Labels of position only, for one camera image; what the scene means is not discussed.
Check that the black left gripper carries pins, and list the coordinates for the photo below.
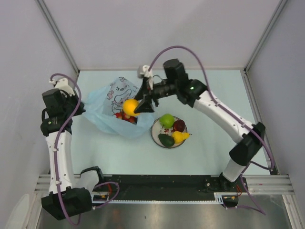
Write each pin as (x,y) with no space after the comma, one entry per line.
(66,96)

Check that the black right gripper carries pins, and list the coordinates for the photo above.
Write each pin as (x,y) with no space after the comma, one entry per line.
(143,91)

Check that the yellow fake lemon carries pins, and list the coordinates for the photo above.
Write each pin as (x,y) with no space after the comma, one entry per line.
(129,107)

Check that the red fake cherry bunch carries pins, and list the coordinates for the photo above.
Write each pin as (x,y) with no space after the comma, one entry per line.
(125,117)

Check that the green fake apple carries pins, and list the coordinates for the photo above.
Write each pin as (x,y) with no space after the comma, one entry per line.
(167,120)

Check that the round printed white plate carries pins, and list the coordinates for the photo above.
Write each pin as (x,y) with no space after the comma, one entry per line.
(169,132)

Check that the light blue printed plastic bag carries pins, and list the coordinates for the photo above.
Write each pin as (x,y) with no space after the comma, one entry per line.
(102,104)

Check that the dark brown fake mangosteen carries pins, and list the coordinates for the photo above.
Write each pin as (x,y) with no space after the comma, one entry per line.
(179,125)

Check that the green fake avocado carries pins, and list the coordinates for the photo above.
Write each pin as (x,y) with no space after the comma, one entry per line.
(166,140)

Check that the yellow fake fruit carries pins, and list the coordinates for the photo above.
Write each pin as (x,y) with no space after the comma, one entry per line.
(180,136)

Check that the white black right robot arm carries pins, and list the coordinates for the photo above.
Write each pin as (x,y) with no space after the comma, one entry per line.
(196,94)

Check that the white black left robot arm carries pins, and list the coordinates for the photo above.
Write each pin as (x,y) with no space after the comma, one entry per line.
(67,196)

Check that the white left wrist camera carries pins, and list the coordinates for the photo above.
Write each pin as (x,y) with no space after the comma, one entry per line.
(63,84)

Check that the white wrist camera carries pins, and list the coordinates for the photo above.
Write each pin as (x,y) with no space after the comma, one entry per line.
(145,72)
(63,84)

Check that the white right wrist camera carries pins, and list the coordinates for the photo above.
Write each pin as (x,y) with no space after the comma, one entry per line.
(145,72)

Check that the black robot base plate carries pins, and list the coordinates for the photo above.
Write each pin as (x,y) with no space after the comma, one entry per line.
(171,188)

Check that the white slotted cable duct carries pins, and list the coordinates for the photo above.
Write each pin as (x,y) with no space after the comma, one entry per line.
(219,198)

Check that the aluminium frame rail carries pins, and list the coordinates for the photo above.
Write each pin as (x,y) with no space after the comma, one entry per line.
(269,184)

